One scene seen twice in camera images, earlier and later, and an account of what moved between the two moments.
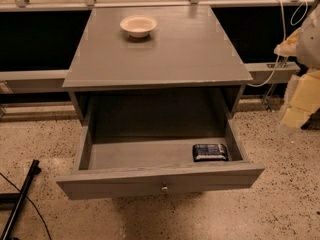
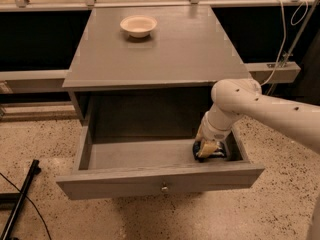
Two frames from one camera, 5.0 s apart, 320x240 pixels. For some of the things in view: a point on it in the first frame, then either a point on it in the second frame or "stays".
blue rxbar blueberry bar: (210, 152) stays
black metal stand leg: (13, 199) stays
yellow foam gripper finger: (288, 47) → (216, 125)
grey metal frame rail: (50, 82) stays
